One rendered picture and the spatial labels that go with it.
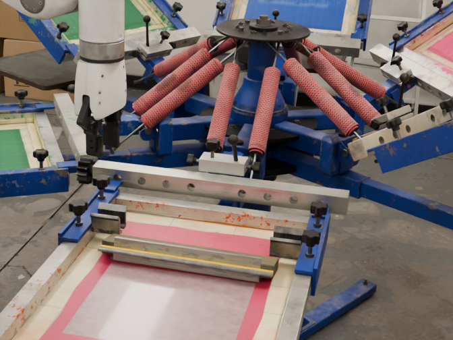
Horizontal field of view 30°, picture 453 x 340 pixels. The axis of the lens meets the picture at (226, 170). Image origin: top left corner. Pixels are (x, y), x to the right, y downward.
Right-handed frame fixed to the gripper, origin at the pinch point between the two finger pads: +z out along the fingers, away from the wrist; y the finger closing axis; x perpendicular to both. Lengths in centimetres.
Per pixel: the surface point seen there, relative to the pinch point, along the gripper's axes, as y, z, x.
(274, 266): -40, 39, 19
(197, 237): -51, 43, -5
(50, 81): -141, 44, -114
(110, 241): -31, 39, -18
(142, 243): -33, 38, -11
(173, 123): -106, 37, -42
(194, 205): -60, 40, -11
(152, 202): -56, 40, -21
